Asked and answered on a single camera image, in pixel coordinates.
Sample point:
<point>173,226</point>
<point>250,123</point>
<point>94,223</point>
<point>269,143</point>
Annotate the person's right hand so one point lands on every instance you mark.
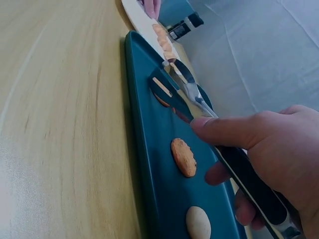
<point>281,149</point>

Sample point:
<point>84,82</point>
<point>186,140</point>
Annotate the person's left hand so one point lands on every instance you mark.
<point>150,6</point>

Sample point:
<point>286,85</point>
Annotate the person's left fingers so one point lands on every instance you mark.
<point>152,10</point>

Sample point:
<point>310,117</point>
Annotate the black and steel tongs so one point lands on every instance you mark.
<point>251,181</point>

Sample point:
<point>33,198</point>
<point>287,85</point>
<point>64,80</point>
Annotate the white oblong plate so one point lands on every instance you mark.
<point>142,22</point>

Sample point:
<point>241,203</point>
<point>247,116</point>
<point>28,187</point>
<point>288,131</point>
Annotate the row of orange cookies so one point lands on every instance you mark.
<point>164,42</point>

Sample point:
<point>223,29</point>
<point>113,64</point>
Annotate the black-capped bottle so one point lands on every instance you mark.
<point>183,26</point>

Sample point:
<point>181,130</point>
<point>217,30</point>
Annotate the orange cookie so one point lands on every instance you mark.
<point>184,158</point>
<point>161,99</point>

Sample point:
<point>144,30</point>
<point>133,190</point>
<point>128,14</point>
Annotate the teal rectangular tray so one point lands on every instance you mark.
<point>149,154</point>

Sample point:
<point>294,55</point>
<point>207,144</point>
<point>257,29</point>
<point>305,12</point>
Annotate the beige round cookie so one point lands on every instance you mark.
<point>198,222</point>

